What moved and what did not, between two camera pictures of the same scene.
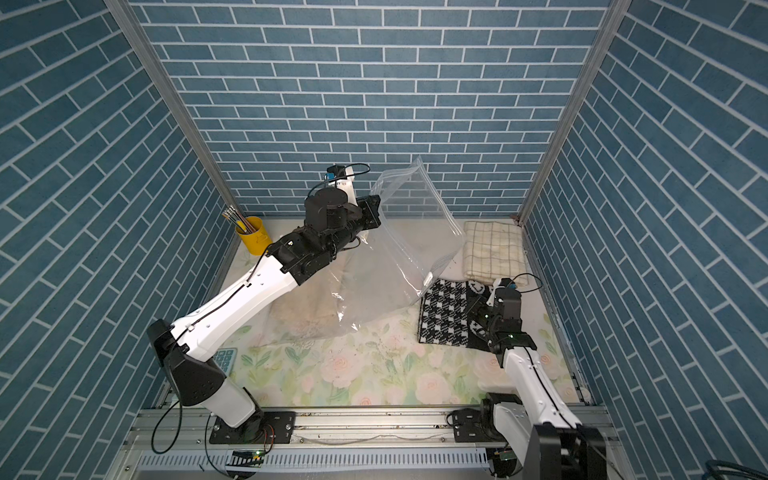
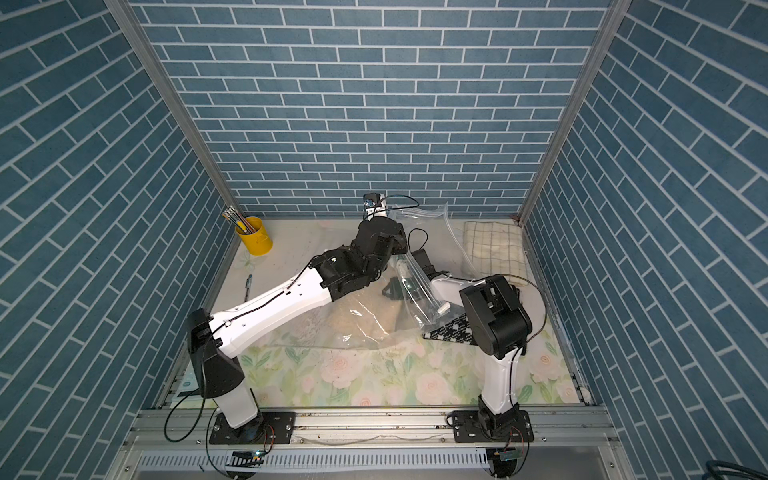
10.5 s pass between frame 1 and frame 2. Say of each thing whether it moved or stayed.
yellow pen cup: stayed
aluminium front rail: stayed
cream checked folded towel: stayed
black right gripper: moved
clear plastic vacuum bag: moved
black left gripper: moved
